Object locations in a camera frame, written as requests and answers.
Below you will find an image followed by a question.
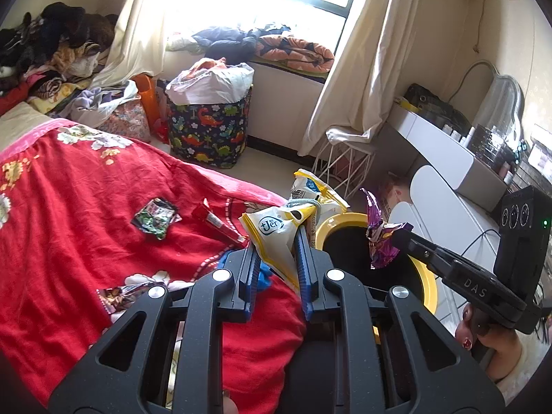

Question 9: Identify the purple snack wrapper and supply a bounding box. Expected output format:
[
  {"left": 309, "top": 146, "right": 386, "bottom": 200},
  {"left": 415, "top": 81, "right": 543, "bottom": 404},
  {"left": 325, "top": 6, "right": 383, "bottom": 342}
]
[{"left": 360, "top": 187, "right": 415, "bottom": 270}]

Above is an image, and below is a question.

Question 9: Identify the cardboard box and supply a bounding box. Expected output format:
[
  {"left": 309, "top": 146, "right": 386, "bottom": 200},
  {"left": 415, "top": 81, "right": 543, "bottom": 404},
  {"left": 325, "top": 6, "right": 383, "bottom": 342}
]
[{"left": 379, "top": 172, "right": 415, "bottom": 220}]

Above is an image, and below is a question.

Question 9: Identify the red snack wrapper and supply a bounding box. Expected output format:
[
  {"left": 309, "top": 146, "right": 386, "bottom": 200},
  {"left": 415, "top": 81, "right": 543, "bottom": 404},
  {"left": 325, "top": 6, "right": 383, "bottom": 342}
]
[{"left": 191, "top": 198, "right": 250, "bottom": 243}]

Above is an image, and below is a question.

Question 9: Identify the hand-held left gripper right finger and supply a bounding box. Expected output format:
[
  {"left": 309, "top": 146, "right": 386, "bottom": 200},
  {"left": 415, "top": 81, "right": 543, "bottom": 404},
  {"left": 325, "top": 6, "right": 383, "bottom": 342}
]
[{"left": 295, "top": 224, "right": 505, "bottom": 414}]

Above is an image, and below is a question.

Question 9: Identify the dark blue jacket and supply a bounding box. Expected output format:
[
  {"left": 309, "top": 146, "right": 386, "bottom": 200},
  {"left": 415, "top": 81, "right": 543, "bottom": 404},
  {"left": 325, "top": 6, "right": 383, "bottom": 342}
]
[{"left": 192, "top": 26, "right": 277, "bottom": 63}]

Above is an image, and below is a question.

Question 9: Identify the person's right forearm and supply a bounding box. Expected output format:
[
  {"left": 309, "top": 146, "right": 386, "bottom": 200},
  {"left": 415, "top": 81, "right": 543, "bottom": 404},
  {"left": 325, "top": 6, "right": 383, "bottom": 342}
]
[{"left": 476, "top": 328, "right": 546, "bottom": 402}]

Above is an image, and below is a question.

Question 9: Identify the yellow white snack bag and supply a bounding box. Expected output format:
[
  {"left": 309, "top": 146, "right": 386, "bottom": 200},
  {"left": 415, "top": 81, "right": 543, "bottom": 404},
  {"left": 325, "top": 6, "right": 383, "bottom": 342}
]
[{"left": 239, "top": 169, "right": 351, "bottom": 294}]

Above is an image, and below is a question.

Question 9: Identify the white wire basket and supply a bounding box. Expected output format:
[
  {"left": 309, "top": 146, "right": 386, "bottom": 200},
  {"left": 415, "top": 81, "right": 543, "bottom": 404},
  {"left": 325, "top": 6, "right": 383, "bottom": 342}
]
[{"left": 310, "top": 126, "right": 376, "bottom": 201}]

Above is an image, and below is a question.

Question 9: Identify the lavender cloth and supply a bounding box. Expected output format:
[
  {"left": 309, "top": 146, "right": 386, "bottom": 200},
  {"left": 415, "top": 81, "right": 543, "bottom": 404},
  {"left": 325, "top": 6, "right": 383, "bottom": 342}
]
[{"left": 65, "top": 80, "right": 139, "bottom": 126}]

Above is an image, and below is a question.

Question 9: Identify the red floral blanket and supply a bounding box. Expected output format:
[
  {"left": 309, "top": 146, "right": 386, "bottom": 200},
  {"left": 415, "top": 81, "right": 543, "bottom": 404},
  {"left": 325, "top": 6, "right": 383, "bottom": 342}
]
[{"left": 0, "top": 123, "right": 307, "bottom": 410}]

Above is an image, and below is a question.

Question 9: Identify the dinosaur print laundry basket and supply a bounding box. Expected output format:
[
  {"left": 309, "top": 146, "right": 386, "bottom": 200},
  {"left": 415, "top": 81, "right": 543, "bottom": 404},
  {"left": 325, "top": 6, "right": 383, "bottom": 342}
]
[{"left": 166, "top": 86, "right": 253, "bottom": 170}]

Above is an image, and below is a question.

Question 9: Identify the yellow patterned blanket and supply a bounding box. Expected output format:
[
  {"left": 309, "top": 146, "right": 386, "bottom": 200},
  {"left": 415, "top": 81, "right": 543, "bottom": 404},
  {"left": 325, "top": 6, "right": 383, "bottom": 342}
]
[{"left": 28, "top": 75, "right": 93, "bottom": 115}]

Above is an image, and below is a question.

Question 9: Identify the black bag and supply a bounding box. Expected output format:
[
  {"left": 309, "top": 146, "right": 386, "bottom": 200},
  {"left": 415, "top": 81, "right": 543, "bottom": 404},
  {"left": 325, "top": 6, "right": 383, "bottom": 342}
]
[{"left": 403, "top": 83, "right": 471, "bottom": 132}]

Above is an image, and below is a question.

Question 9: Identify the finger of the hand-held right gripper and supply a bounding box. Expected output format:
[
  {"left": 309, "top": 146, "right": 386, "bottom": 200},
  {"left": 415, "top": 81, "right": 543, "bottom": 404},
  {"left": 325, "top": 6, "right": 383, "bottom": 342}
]
[{"left": 390, "top": 228, "right": 458, "bottom": 277}]

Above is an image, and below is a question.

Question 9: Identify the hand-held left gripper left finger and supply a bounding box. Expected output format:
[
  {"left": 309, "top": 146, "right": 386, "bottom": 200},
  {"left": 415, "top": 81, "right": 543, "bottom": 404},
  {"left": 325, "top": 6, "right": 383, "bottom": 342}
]
[{"left": 47, "top": 241, "right": 262, "bottom": 414}]

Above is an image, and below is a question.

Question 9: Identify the pile of dark clothes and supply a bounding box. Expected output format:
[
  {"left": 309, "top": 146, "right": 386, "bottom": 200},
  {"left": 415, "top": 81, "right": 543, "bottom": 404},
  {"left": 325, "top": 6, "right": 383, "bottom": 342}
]
[{"left": 0, "top": 2, "right": 119, "bottom": 96}]

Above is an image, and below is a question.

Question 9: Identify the yellow trash can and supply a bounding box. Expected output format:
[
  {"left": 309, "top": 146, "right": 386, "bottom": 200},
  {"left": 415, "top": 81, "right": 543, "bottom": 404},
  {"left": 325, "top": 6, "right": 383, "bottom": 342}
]
[{"left": 315, "top": 211, "right": 441, "bottom": 346}]

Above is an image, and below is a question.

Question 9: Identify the cream curtain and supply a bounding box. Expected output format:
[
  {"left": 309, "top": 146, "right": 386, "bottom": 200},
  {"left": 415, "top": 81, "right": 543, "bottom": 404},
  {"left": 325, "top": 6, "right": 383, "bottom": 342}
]
[
  {"left": 297, "top": 0, "right": 415, "bottom": 156},
  {"left": 92, "top": 0, "right": 182, "bottom": 89}
]

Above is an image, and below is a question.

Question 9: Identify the cluster of cosmetic containers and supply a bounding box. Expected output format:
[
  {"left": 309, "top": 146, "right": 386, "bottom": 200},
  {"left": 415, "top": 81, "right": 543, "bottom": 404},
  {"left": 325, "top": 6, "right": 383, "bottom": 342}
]
[{"left": 442, "top": 121, "right": 524, "bottom": 177}]

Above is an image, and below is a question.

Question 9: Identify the orange bag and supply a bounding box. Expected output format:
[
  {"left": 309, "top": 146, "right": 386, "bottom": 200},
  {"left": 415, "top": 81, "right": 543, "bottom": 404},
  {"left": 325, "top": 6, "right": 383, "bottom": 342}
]
[{"left": 131, "top": 74, "right": 158, "bottom": 128}]

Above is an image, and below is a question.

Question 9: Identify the beige bed sheet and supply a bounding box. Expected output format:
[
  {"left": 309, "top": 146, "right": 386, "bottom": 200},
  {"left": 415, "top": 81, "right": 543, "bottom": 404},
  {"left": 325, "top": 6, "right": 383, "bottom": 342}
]
[{"left": 0, "top": 103, "right": 48, "bottom": 149}]

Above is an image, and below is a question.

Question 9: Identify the orange cloth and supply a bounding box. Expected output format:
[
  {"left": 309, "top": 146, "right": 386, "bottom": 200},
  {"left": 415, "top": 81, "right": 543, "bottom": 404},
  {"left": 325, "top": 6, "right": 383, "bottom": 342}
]
[{"left": 190, "top": 57, "right": 227, "bottom": 72}]

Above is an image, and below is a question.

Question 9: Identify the arched mirror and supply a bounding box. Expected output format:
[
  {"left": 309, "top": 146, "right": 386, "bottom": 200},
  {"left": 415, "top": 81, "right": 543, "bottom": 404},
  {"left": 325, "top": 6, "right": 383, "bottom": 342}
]
[{"left": 472, "top": 73, "right": 524, "bottom": 139}]

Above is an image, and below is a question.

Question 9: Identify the brown snack wrapper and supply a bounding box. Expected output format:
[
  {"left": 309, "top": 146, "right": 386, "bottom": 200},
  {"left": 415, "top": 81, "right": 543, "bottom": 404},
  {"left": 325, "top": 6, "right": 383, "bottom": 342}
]
[{"left": 97, "top": 282, "right": 167, "bottom": 313}]

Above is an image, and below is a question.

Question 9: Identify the white plastic bag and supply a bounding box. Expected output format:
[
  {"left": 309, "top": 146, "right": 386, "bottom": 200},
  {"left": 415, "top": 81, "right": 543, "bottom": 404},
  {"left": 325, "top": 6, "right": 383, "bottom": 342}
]
[{"left": 166, "top": 62, "right": 255, "bottom": 105}]

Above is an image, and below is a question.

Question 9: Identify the floral fabric bag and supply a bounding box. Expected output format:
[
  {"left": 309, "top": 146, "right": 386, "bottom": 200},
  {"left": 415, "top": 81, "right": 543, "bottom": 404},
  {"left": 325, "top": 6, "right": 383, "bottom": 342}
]
[{"left": 97, "top": 97, "right": 151, "bottom": 143}]

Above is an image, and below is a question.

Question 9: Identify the orange patterned quilt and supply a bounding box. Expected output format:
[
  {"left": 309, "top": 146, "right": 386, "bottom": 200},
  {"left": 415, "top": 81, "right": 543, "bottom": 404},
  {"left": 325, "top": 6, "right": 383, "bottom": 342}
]
[{"left": 254, "top": 34, "right": 336, "bottom": 74}]

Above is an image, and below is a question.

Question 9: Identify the person's right hand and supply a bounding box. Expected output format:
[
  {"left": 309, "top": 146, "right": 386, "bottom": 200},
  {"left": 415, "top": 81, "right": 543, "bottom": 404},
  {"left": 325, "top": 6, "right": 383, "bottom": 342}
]
[{"left": 455, "top": 304, "right": 492, "bottom": 354}]

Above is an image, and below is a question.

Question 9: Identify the black snack wrapper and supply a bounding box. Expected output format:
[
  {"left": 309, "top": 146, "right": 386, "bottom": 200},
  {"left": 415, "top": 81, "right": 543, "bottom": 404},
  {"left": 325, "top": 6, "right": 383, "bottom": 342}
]
[{"left": 130, "top": 197, "right": 179, "bottom": 241}]

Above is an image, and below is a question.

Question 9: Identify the red cloth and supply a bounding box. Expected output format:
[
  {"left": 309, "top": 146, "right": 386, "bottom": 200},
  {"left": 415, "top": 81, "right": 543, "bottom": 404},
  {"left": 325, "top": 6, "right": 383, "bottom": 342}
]
[{"left": 0, "top": 84, "right": 27, "bottom": 115}]

